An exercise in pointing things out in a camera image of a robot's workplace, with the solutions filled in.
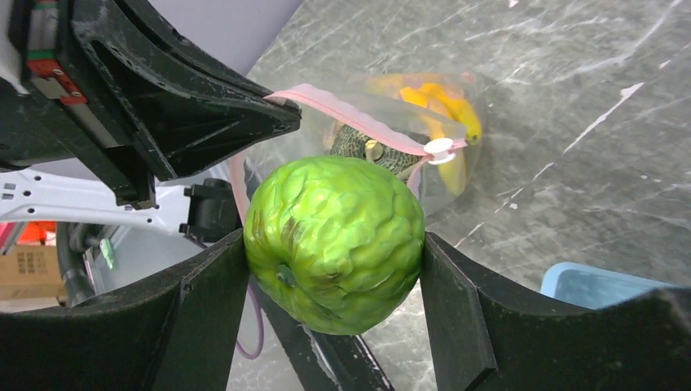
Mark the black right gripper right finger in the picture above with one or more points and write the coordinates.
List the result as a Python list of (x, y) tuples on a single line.
[(487, 332)]

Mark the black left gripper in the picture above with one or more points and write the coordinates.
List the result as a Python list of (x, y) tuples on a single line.
[(116, 86)]

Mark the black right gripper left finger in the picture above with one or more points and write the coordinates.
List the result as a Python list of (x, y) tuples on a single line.
[(173, 330)]

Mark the green netted melon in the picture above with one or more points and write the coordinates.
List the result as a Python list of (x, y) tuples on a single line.
[(350, 142)]

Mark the green lime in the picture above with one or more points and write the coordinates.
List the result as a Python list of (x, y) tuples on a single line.
[(336, 242)]

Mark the clear zip top bag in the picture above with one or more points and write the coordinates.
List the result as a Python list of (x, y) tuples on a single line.
[(390, 121)]

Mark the yellow banana bunch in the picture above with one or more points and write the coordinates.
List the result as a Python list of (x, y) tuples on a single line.
[(451, 108)]

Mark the blue plastic basket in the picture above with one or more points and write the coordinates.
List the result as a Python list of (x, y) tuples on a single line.
[(593, 288)]

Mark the cardboard box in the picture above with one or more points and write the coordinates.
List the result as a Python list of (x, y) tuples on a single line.
[(31, 271)]

